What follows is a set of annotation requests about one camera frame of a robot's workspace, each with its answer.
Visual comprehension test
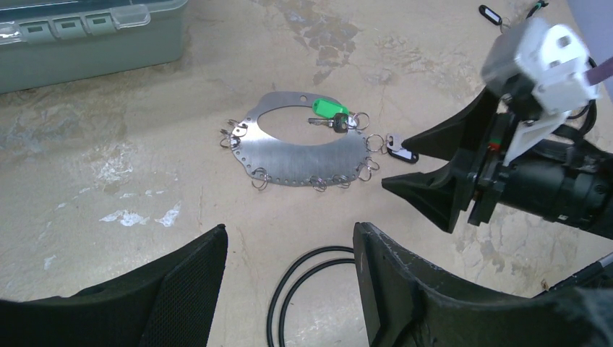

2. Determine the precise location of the black key tag by cable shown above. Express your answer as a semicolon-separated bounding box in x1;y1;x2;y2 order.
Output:
478;4;502;26

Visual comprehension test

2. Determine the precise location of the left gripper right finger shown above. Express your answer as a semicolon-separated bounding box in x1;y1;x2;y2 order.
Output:
353;223;612;346

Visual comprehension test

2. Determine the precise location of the green key tag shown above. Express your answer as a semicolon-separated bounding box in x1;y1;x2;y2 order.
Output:
312;98;349;119

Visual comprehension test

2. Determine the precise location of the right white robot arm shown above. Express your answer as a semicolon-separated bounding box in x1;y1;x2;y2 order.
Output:
381;91;612;238

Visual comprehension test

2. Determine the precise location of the black white key tag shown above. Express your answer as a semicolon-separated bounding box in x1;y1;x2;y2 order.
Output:
385;133;419;164

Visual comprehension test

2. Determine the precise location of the clear green plastic storage box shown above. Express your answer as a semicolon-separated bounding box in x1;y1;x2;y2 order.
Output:
1;0;189;93

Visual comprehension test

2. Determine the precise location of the black coiled cable loop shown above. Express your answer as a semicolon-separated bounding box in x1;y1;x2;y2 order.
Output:
266;246;358;347

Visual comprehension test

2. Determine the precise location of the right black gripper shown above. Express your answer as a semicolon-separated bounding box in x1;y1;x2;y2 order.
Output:
381;89;518;234

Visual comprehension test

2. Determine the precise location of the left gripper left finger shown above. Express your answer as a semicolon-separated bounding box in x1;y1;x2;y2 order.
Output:
1;224;228;346

